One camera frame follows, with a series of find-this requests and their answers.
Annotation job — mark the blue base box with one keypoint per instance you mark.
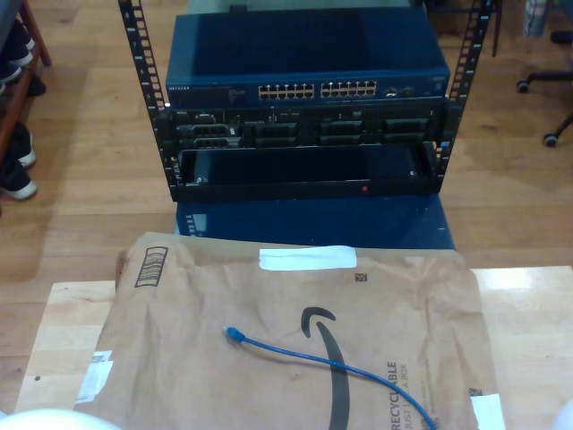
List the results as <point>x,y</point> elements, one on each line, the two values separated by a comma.
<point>313,219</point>

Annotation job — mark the long white tape strip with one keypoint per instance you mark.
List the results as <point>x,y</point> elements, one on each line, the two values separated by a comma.
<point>309,259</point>

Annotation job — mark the black rack server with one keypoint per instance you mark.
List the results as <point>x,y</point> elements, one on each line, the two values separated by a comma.
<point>309,130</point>

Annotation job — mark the brown packing paper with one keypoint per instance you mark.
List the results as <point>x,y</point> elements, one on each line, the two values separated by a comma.
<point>224,380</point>

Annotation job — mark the white tape with label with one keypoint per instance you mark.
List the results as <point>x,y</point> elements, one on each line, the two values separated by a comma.
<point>96,380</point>

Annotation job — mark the person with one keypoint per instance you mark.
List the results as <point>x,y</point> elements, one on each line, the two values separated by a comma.
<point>18,179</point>

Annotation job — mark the white tape patch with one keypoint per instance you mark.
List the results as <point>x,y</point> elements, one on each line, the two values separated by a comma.
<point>488,410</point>

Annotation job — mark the black metal leg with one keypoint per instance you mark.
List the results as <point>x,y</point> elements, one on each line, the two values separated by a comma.
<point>495,27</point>

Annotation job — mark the black office chair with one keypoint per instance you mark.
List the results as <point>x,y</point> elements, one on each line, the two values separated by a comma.
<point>550,76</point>

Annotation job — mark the brown wooden chair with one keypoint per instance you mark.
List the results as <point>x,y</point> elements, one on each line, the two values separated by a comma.
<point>40,41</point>

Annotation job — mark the pale patterned bag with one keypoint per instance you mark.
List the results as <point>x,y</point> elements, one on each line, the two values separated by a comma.
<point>535,18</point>

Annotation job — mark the blue network switch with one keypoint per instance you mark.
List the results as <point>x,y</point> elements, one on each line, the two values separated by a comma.
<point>313,45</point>

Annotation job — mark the black rack frame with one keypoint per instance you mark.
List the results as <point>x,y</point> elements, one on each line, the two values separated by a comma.
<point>143,54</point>

